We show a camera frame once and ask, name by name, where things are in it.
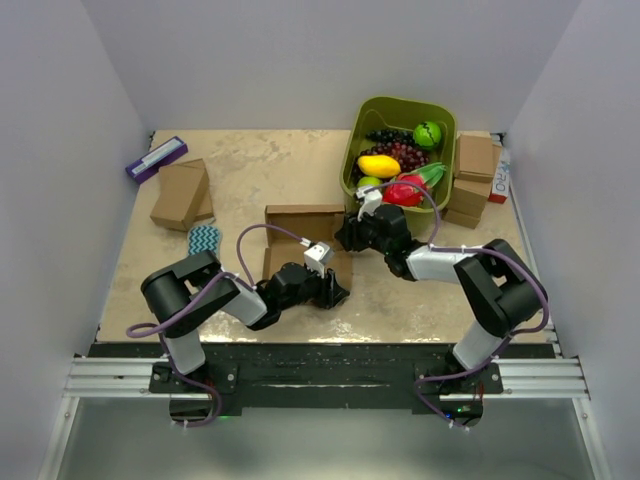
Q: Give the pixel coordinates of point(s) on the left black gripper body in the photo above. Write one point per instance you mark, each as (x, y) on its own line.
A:
(314, 290)

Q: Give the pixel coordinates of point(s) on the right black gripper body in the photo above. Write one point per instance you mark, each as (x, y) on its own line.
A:
(361, 234)

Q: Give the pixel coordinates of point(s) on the brown cardboard paper box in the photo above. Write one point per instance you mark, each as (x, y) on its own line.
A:
(318, 223)

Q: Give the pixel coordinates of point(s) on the blue zigzag sponge pad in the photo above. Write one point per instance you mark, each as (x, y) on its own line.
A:
(203, 238)

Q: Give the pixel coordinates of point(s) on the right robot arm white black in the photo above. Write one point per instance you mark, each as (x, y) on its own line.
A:
(504, 295)

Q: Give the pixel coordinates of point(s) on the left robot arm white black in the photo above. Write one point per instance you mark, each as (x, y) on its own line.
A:
(182, 296)

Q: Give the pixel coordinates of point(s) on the folded cardboard box lower right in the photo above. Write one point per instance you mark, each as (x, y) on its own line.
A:
(467, 203)

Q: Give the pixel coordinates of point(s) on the folded cardboard box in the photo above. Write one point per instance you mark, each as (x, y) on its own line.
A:
(184, 196)
(467, 203)
(474, 159)

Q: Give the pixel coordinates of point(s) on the folded cardboard box top right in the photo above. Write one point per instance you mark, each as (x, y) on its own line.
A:
(474, 159)

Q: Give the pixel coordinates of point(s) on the folded cardboard box left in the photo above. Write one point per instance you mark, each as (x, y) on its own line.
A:
(184, 196)

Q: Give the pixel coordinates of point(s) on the purple rectangular box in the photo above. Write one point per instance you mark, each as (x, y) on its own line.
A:
(149, 165)

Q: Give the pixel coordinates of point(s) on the green lime toy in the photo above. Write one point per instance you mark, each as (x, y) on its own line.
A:
(368, 181)

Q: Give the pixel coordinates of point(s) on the pink dragon fruit toy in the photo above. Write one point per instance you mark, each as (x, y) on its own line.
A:
(426, 177)

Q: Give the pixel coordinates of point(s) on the yellow mango toy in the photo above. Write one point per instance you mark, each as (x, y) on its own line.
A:
(378, 166)

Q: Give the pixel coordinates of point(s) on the red grape bunch in basket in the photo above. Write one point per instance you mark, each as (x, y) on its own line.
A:
(408, 157)

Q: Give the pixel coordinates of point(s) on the dark purple grape bunch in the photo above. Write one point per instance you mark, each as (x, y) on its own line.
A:
(391, 136)

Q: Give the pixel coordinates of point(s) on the green plastic basket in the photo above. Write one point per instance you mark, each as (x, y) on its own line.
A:
(380, 113)

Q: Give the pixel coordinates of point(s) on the green round melon toy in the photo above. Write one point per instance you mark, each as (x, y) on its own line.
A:
(427, 135)

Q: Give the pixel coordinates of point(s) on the white red carton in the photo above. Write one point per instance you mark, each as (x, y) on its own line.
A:
(501, 181)

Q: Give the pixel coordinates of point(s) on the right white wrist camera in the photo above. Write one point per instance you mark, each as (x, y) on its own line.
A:
(370, 198)

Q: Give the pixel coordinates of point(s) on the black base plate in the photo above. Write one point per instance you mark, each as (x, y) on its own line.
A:
(339, 376)

